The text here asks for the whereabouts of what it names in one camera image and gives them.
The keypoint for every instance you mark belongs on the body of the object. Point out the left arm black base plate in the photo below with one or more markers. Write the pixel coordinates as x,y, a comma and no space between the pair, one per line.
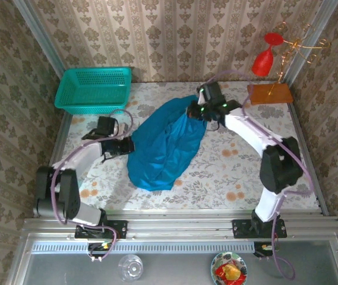
121,228

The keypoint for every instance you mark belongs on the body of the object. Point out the aluminium side rail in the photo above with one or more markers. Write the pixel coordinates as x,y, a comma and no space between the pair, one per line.
321,202
59,133

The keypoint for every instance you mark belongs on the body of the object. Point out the patterned bowl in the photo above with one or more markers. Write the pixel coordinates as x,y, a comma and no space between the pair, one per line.
226,256

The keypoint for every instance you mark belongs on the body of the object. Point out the red yellow snack packet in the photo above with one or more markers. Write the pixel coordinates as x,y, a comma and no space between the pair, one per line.
229,271

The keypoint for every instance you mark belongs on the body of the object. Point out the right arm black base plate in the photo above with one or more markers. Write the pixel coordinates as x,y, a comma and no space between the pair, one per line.
240,228

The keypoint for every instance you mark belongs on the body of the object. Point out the red plastic wine glass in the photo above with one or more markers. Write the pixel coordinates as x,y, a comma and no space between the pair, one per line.
260,63

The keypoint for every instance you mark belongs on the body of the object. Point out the aluminium frame post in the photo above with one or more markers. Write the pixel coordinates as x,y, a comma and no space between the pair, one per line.
39,32
326,12

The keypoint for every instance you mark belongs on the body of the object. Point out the long aluminium mounting rail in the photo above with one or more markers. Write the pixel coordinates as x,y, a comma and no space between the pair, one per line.
180,225

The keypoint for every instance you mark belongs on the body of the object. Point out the black connector box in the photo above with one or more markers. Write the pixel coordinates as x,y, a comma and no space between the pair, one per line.
259,249
97,248

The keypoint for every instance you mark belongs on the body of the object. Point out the floral tablecloth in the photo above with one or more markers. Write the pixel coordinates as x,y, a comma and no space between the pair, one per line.
216,178

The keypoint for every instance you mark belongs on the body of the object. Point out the clear plastic cup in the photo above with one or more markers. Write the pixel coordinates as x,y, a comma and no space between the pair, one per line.
130,268

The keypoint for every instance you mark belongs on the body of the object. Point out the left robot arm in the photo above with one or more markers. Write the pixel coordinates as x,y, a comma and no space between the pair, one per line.
67,193

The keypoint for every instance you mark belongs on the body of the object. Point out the teal plastic basket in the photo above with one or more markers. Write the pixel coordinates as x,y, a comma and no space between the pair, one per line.
67,99

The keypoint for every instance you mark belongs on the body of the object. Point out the blue t-shirt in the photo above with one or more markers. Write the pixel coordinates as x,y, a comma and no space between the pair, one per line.
162,148

